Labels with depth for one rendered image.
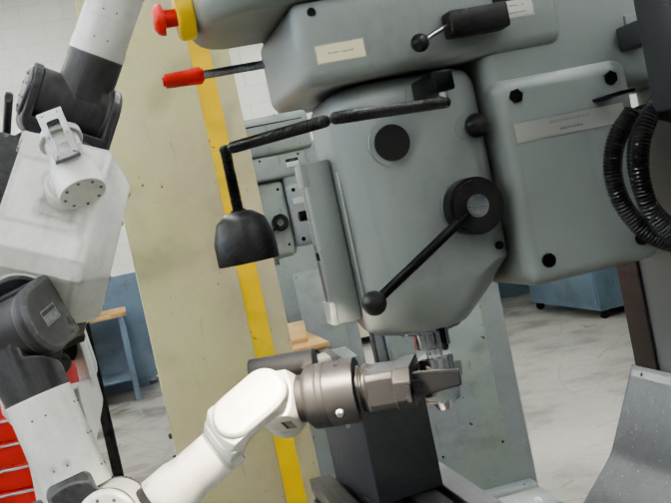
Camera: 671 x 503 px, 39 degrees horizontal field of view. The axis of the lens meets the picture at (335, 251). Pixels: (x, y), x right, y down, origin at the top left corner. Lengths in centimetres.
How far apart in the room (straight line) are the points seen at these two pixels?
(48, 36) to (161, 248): 764
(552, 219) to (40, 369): 69
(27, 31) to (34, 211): 906
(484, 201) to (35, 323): 60
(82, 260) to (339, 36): 51
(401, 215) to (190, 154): 184
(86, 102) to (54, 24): 889
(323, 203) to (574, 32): 38
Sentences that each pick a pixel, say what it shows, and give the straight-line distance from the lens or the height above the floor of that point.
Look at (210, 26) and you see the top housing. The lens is 119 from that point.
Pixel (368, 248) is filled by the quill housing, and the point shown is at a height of 143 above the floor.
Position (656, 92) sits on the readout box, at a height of 154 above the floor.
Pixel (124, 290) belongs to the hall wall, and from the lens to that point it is 1020.
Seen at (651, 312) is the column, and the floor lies 123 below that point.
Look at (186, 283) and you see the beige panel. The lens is 293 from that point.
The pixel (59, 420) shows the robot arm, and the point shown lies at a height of 129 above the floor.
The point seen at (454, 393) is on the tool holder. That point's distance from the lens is 127.
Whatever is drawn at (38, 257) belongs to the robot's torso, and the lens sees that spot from 140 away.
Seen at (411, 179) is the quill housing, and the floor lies 150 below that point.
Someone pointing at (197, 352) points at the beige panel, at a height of 113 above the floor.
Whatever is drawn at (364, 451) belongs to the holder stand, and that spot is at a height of 108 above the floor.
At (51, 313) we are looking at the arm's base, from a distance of 135.
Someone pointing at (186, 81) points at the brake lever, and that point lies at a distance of 131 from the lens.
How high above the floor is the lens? 150
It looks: 3 degrees down
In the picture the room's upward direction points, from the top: 12 degrees counter-clockwise
